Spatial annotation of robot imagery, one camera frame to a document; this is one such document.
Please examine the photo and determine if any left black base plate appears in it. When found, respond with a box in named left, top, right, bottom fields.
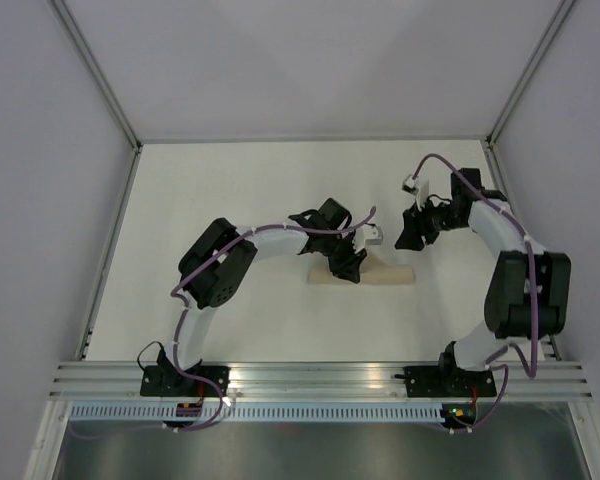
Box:
left=140, top=364, right=230, bottom=398

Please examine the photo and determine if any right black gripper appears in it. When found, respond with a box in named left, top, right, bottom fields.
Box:
left=395, top=194, right=464, bottom=252

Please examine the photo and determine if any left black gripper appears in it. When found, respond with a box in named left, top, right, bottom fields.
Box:
left=320, top=233, right=367, bottom=286

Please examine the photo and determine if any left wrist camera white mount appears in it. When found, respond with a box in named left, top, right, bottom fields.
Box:
left=355, top=224, right=384, bottom=248

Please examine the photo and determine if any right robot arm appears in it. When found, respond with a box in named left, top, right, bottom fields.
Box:
left=394, top=168, right=571, bottom=395

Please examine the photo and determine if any right aluminium frame post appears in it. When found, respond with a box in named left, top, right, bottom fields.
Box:
left=484, top=0, right=579, bottom=361

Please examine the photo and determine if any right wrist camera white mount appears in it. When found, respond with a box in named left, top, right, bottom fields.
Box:
left=402, top=175, right=429, bottom=210

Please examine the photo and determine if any white slotted cable duct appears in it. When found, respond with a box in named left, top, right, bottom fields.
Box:
left=69, top=401, right=443, bottom=423

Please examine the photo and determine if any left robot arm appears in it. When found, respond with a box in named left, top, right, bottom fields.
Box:
left=140, top=198, right=382, bottom=397

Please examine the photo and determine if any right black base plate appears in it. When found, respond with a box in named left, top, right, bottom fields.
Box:
left=401, top=365, right=497, bottom=399

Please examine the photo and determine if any aluminium frame post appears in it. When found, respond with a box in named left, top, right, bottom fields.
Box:
left=484, top=0, right=579, bottom=361
left=48, top=0, right=142, bottom=152

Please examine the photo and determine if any aluminium front rail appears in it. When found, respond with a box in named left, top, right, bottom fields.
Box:
left=46, top=360, right=593, bottom=403

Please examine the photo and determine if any beige cloth napkin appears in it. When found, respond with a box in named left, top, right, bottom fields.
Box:
left=307, top=266, right=415, bottom=286

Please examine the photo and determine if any left aluminium frame post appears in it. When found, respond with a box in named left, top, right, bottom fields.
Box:
left=48, top=0, right=142, bottom=152

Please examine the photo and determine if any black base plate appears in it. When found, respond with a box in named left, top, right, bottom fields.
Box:
left=401, top=365, right=497, bottom=399
left=140, top=364, right=230, bottom=398

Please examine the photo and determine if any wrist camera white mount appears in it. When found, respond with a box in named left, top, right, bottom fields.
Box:
left=402, top=175, right=429, bottom=210
left=355, top=224, right=384, bottom=248

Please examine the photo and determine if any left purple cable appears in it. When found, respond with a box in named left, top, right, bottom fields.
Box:
left=69, top=205, right=379, bottom=441

